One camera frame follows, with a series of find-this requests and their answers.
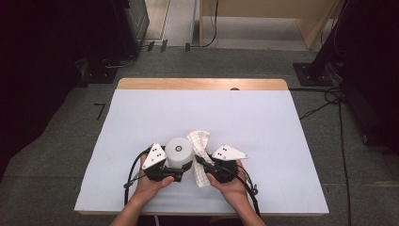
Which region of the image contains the white paper table cover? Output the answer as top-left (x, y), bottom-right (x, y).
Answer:
top-left (73, 89), bottom-right (329, 215)

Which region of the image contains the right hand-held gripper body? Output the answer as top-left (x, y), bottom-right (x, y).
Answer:
top-left (204, 144), bottom-right (249, 185)

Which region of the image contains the wooden table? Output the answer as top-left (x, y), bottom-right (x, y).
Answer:
top-left (78, 77), bottom-right (326, 218)

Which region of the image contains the black slanted stand with base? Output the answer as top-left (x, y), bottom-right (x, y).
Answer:
top-left (293, 0), bottom-right (357, 88)

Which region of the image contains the black cabinet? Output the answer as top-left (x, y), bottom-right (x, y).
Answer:
top-left (111, 0), bottom-right (151, 61)

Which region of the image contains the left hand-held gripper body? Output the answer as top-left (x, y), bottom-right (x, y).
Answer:
top-left (141, 142), bottom-right (185, 183)

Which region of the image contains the person's right hand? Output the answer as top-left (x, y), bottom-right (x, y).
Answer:
top-left (205, 159), bottom-right (249, 202)

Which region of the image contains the white textured cloth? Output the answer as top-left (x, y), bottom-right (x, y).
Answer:
top-left (186, 129), bottom-right (212, 188)

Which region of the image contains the grey floor cable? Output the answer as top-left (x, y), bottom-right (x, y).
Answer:
top-left (104, 54), bottom-right (139, 70)

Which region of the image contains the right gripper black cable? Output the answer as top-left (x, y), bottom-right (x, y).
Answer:
top-left (215, 164), bottom-right (262, 218)

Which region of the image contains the light wooden desk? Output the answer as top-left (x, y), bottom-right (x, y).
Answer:
top-left (199, 0), bottom-right (343, 51)

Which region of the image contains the dark curtain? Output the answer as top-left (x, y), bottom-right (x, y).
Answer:
top-left (0, 0), bottom-right (115, 182)

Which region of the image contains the long black floor cable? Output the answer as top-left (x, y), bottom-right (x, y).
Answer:
top-left (288, 87), bottom-right (353, 226)

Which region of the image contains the black flat stand base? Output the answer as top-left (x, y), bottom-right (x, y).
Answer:
top-left (82, 59), bottom-right (120, 85)

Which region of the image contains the black hanging cable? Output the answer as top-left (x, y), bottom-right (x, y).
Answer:
top-left (184, 0), bottom-right (219, 53)

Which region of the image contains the person's left hand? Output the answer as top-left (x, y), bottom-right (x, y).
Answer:
top-left (134, 153), bottom-right (175, 202)

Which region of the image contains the white cylindrical container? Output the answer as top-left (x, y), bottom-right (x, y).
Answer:
top-left (164, 137), bottom-right (195, 170)

